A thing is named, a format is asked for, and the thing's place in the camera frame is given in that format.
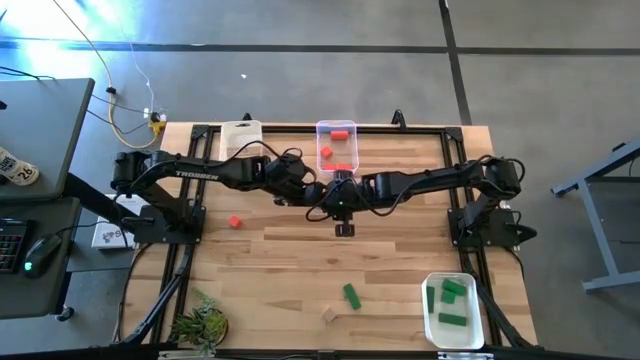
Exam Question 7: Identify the yellow cable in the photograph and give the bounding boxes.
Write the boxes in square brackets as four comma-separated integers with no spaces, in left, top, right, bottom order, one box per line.
[49,0,166,151]

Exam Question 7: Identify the black keyboard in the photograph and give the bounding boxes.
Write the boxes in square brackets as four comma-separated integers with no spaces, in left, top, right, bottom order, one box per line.
[0,218,29,275]

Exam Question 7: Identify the cream plastic bin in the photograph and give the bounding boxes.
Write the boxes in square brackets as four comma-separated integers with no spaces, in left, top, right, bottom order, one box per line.
[219,119,264,162]

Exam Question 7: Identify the white cable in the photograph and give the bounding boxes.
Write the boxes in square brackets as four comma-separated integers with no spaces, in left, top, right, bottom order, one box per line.
[119,29,156,119]

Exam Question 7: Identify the grey desk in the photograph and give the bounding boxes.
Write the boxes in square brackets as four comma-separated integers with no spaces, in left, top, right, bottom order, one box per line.
[0,197,84,321]
[0,77,96,201]

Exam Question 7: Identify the white plastic bin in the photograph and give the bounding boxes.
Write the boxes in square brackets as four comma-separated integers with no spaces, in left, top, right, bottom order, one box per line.
[421,272,486,350]

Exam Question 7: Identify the long green block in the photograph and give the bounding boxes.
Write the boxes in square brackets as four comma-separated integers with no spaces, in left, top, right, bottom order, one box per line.
[342,282,362,311]

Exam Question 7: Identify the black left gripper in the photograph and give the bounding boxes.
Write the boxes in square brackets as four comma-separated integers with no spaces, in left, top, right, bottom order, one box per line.
[272,155,328,207]

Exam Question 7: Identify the black table frame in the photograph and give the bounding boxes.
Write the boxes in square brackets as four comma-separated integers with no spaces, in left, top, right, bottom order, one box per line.
[149,122,539,351]

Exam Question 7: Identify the green potted plant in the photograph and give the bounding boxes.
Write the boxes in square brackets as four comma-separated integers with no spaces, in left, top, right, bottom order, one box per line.
[169,288,230,357]

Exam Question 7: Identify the clear plastic bin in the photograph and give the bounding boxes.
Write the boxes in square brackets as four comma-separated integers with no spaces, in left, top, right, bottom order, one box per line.
[315,119,360,179]

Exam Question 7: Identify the yellow power plug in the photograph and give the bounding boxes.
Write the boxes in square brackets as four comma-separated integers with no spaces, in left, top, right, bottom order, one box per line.
[147,112,169,137]

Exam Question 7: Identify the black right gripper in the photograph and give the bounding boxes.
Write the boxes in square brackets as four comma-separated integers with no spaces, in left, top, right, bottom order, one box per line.
[324,170,364,238]

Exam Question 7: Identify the white printed box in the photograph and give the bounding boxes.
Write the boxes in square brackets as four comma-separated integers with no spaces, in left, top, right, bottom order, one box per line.
[91,193,151,250]

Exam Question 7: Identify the blue-grey desk frame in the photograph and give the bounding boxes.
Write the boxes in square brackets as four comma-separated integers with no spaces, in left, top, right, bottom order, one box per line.
[551,139,640,294]

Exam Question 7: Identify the black computer mouse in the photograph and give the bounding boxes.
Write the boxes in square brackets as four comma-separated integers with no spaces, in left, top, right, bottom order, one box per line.
[23,233,64,280]

